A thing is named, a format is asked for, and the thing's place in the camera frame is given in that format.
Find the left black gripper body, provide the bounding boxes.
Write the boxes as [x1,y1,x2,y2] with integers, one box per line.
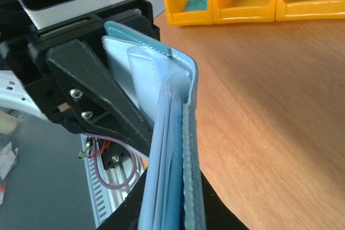
[1,0,160,124]

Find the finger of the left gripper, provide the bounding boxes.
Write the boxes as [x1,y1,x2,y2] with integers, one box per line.
[46,40,152,156]

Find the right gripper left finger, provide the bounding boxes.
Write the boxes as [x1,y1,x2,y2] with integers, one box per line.
[96,170,147,230]

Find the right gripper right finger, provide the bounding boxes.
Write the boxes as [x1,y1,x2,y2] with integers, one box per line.
[198,171,249,230]

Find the teal card holder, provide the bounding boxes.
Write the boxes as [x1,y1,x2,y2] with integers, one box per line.
[102,22,206,229]

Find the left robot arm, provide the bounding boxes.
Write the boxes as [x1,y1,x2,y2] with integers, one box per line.
[1,0,160,155]

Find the teal card stack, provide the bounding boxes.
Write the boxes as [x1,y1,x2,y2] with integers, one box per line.
[184,0,208,12]

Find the left small circuit board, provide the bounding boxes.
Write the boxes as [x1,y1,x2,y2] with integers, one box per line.
[78,138,93,159]

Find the yellow bin middle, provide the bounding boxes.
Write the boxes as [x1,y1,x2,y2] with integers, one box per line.
[212,0,277,24]

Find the yellow bin far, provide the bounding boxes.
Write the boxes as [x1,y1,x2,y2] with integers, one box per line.
[275,0,344,21]

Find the grey slotted cable duct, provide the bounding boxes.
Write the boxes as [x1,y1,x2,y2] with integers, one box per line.
[80,135,114,228]

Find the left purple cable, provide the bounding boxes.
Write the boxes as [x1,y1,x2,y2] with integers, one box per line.
[82,132,141,190]

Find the aluminium front rail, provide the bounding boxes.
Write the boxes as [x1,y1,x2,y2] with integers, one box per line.
[106,149,149,214]

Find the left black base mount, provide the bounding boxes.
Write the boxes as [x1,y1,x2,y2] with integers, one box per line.
[98,140,132,170]

